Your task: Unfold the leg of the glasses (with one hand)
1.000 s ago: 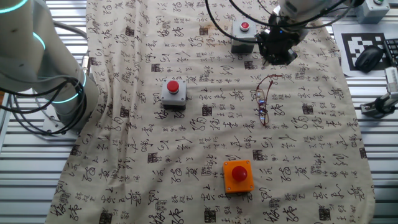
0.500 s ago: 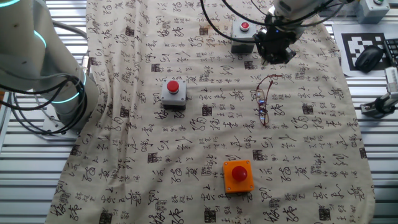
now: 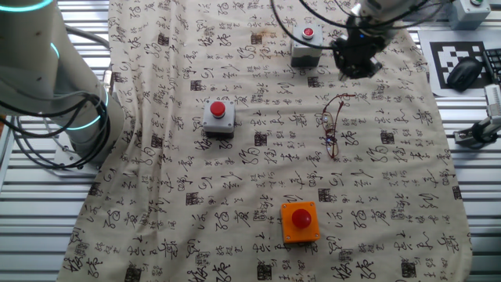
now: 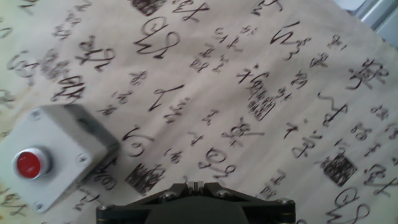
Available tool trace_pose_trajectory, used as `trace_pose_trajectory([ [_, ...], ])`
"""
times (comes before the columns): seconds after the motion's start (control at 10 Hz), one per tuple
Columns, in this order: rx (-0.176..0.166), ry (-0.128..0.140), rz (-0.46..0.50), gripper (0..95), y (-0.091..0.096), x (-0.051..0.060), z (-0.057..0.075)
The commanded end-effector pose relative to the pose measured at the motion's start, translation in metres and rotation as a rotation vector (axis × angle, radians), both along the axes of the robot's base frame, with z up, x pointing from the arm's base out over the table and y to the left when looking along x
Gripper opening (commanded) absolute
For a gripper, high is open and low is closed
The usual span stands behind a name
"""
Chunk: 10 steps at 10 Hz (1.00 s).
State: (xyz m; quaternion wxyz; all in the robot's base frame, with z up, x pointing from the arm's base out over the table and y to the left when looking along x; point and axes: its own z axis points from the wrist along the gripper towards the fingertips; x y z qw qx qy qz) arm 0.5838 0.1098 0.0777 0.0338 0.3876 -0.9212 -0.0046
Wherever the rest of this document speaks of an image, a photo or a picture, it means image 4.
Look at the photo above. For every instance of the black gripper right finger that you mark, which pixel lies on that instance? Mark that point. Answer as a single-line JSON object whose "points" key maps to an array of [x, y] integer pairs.
{"points": [[273, 213]]}

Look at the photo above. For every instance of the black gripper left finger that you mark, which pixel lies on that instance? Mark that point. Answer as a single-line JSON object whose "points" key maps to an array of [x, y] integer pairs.
{"points": [[124, 213]]}

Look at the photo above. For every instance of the grey box small red button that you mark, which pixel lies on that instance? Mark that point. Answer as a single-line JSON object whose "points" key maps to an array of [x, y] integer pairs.
{"points": [[62, 140]]}

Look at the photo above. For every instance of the beige calligraphy print cloth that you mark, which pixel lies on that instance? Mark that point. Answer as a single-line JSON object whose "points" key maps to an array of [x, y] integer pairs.
{"points": [[248, 93]]}

